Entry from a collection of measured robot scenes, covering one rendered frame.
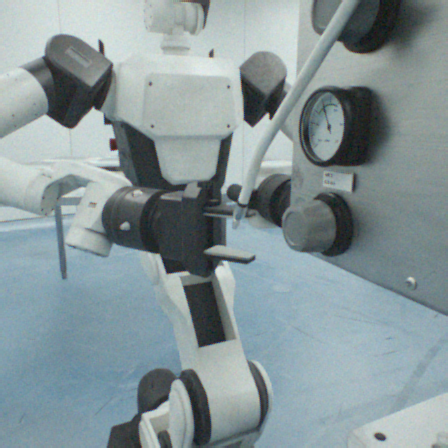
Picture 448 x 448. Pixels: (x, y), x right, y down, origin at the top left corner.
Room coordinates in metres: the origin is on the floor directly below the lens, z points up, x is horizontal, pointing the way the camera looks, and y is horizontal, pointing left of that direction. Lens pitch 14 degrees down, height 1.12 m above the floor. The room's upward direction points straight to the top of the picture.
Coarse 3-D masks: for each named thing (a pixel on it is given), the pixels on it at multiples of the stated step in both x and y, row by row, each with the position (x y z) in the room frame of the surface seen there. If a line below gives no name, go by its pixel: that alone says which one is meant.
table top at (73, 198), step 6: (72, 192) 1.60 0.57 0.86; (78, 192) 1.60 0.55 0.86; (222, 192) 1.61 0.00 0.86; (60, 198) 1.51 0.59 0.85; (66, 198) 1.52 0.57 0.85; (72, 198) 1.52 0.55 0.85; (78, 198) 1.52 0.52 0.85; (222, 198) 1.57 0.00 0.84; (228, 198) 1.58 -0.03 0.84; (0, 204) 1.49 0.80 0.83; (60, 204) 1.51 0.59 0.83; (66, 204) 1.52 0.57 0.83; (72, 204) 1.52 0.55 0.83; (78, 204) 1.52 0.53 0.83
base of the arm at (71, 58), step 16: (48, 48) 0.82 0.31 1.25; (64, 48) 0.83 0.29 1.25; (80, 48) 0.86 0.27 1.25; (48, 64) 0.82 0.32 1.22; (64, 64) 0.81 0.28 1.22; (80, 64) 0.83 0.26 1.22; (96, 64) 0.85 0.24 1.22; (112, 64) 0.88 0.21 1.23; (80, 80) 0.81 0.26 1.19; (96, 80) 0.83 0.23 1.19; (80, 96) 0.83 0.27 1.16; (96, 96) 0.88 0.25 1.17; (80, 112) 0.86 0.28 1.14
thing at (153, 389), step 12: (156, 372) 1.17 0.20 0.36; (168, 372) 1.18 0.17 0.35; (144, 384) 1.14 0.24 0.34; (156, 384) 1.11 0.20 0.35; (168, 384) 1.11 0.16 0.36; (144, 396) 1.09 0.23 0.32; (156, 396) 1.06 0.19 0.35; (168, 396) 1.06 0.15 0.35; (144, 408) 1.06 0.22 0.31; (156, 408) 1.05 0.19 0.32; (132, 420) 1.16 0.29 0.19; (120, 432) 1.13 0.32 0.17; (132, 432) 1.11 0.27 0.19; (108, 444) 1.08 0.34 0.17; (120, 444) 1.08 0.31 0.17; (132, 444) 1.08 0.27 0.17
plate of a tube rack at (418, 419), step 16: (432, 400) 0.29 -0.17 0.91; (400, 416) 0.27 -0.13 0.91; (416, 416) 0.27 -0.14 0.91; (432, 416) 0.27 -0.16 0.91; (352, 432) 0.25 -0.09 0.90; (368, 432) 0.25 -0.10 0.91; (384, 432) 0.25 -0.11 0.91; (400, 432) 0.25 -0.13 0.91; (416, 432) 0.25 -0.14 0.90; (432, 432) 0.25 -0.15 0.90
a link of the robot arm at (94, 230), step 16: (96, 192) 0.60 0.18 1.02; (112, 192) 0.60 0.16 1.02; (128, 192) 0.56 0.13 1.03; (80, 208) 0.60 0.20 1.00; (96, 208) 0.58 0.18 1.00; (112, 208) 0.55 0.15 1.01; (80, 224) 0.58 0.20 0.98; (96, 224) 0.57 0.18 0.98; (112, 224) 0.54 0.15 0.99; (80, 240) 0.57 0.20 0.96; (96, 240) 0.57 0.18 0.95; (112, 240) 0.56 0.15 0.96
